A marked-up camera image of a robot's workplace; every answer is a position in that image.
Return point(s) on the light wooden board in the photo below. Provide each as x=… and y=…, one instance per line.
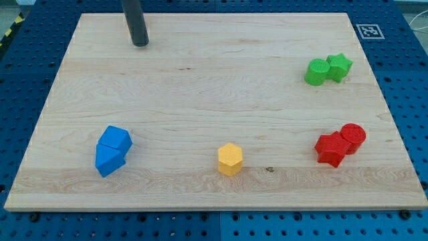
x=203, y=81

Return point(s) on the yellow hexagon block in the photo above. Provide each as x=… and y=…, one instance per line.
x=230, y=159

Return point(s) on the blue cube block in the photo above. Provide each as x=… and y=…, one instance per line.
x=116, y=138

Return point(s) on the green cylinder block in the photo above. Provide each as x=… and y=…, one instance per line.
x=316, y=72

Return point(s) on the blue triangle block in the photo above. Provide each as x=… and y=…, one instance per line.
x=108, y=160

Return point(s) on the red star block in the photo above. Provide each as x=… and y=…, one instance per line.
x=332, y=148

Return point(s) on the green star block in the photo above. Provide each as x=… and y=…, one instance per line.
x=340, y=66

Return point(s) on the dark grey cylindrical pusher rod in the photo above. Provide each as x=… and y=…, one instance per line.
x=135, y=20

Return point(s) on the red cylinder block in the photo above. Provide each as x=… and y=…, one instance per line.
x=355, y=135

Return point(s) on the white fiducial marker tag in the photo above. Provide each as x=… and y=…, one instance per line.
x=369, y=31

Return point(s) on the black bolt left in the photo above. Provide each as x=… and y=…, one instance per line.
x=34, y=217

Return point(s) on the black bolt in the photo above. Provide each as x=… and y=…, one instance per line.
x=405, y=214
x=34, y=217

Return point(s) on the black bolt right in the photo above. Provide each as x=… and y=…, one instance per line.
x=405, y=214

